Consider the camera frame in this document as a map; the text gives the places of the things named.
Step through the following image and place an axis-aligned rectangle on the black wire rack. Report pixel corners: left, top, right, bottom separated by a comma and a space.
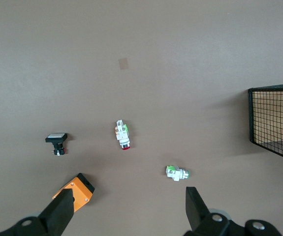
248, 83, 283, 165

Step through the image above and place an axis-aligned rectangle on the red push button switch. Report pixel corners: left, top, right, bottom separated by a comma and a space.
113, 119, 131, 151

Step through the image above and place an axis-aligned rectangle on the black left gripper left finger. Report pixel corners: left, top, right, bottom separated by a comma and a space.
0, 188, 75, 236

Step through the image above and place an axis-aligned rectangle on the black square white-cap button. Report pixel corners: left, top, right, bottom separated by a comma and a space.
45, 132, 68, 156

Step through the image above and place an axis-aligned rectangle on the orange button enclosure box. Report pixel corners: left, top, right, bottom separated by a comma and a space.
52, 173, 95, 213

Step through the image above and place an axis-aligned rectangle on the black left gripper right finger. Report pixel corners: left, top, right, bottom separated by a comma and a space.
184, 186, 283, 236

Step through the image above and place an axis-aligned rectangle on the green white connector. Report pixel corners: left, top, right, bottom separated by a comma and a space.
166, 165, 190, 182

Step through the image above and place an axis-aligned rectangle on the brown tape patch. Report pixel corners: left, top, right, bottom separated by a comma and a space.
118, 58, 129, 71

